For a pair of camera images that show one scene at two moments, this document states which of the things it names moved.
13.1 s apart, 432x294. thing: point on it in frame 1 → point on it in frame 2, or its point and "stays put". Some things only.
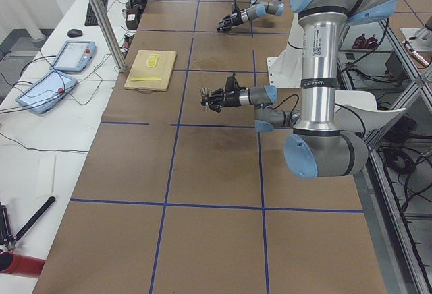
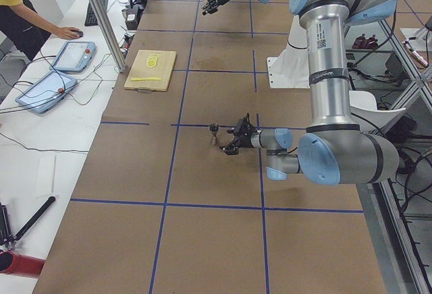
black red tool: [48, 203] stays put
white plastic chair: [364, 104] stays put
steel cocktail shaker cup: [204, 94] → [214, 127]
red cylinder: [13, 263] stays put
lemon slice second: [153, 59] stays put
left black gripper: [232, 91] → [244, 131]
